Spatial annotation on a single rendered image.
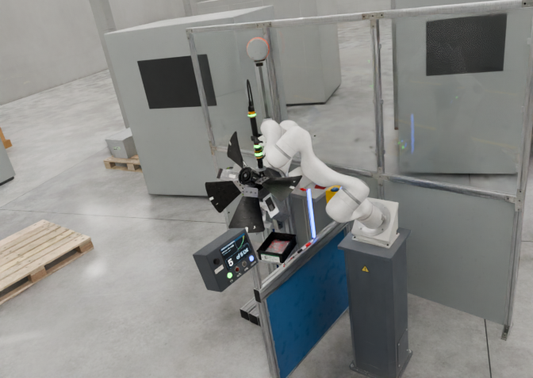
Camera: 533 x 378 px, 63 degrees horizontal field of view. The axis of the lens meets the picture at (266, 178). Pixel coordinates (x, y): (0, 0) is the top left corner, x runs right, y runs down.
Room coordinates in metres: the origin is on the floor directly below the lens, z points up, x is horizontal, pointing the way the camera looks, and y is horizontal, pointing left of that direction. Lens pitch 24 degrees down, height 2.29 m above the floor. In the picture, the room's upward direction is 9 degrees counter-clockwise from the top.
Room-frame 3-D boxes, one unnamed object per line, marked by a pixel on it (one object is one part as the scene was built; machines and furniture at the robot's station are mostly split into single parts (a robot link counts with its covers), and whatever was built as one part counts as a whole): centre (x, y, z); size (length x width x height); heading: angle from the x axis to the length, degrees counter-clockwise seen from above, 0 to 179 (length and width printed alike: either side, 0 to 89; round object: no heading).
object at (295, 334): (2.19, -0.17, 0.45); 0.82 x 0.02 x 0.66; 136
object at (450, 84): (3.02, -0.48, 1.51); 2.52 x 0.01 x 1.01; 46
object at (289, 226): (2.84, -0.11, 0.58); 0.09 x 0.05 x 1.15; 46
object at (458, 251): (3.02, -0.48, 0.50); 2.59 x 0.03 x 0.91; 46
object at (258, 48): (3.22, -0.09, 1.88); 0.16 x 0.07 x 0.16; 81
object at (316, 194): (2.98, -0.27, 0.85); 0.36 x 0.24 x 0.03; 46
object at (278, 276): (2.19, -0.17, 0.82); 0.90 x 0.04 x 0.08; 136
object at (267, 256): (2.25, 0.00, 0.85); 0.22 x 0.17 x 0.07; 151
